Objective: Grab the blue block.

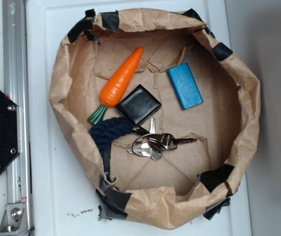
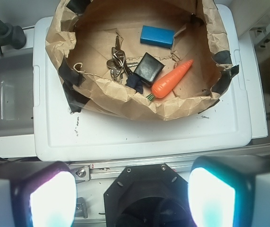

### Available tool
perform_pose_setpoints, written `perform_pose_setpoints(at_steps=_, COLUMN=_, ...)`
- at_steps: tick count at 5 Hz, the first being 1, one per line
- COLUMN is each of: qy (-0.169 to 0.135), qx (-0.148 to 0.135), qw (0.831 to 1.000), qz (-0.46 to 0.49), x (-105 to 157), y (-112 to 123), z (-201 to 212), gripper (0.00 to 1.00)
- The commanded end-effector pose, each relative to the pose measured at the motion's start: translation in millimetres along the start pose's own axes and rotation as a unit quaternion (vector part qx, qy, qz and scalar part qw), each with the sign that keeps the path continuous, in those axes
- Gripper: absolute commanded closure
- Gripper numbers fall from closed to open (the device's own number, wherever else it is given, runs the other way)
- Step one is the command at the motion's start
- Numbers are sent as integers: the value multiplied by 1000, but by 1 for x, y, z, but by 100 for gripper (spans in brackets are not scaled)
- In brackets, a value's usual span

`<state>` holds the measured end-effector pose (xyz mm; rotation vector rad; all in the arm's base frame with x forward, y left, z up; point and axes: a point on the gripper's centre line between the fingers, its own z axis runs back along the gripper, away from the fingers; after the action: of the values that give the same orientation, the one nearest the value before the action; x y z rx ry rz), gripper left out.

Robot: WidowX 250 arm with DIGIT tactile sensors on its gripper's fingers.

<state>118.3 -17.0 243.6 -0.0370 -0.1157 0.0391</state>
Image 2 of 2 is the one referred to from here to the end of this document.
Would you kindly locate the bunch of metal keys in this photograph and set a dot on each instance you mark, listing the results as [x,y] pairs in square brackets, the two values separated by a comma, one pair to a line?
[118,64]

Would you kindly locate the blue rectangular block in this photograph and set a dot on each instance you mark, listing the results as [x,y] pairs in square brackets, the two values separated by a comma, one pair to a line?
[157,36]

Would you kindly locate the aluminium extrusion rail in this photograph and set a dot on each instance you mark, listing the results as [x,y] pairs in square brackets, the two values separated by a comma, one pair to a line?
[85,171]

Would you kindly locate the dark blue cloth piece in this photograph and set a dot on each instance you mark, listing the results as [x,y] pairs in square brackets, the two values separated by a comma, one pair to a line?
[134,81]

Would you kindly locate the dark grey faucet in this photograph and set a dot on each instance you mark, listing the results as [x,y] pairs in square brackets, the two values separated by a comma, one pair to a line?
[11,35]

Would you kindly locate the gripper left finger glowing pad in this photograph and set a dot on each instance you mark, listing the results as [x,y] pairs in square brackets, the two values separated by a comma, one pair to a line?
[37,194]

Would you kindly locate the orange plastic carrot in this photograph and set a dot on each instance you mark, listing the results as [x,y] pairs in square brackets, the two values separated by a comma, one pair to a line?
[162,87]

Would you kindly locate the white plastic bin lid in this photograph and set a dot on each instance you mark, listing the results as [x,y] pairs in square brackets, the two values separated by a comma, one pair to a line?
[91,136]

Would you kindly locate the black square box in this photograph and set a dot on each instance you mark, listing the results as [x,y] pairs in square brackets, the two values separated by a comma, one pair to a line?
[148,69]

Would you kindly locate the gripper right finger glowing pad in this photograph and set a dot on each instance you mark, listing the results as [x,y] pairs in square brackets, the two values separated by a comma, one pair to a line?
[230,191]

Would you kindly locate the crumpled brown paper bag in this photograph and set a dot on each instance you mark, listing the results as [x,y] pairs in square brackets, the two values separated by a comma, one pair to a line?
[81,36]

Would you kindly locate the black octagonal mount plate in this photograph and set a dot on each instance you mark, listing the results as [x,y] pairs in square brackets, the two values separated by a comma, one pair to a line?
[143,185]

